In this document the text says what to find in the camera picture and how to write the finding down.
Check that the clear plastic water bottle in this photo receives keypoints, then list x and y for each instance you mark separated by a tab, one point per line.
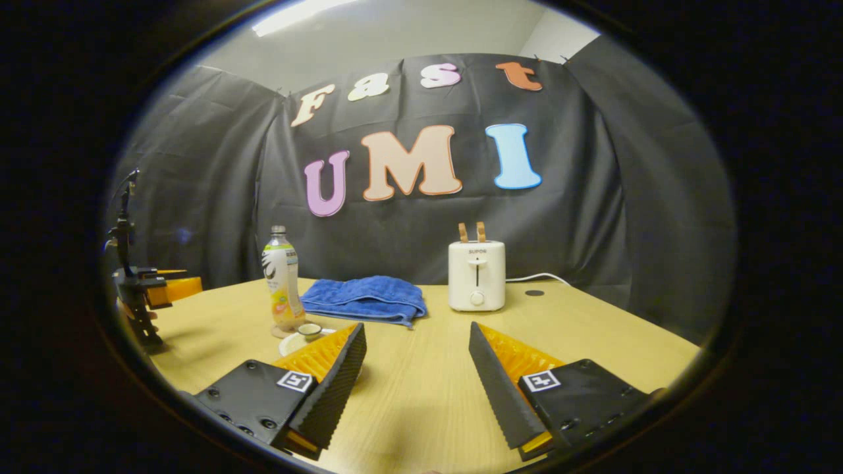
282	283

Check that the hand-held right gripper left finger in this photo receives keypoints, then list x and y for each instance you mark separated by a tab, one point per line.
332	395

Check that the cream ceramic teacup lid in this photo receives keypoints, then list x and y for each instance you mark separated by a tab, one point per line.
293	342

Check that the blue folded towel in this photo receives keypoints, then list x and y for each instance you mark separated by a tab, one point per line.
365	299

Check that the white toaster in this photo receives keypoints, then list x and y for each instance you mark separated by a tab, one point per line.
476	276

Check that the black tripod stand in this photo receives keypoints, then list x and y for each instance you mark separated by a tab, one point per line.
124	230

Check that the brown toast slice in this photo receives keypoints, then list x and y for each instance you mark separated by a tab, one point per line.
481	232
463	232

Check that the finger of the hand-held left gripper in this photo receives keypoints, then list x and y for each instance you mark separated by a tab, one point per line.
161	273
178	291

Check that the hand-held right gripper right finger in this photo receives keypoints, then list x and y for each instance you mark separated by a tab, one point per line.
500	395

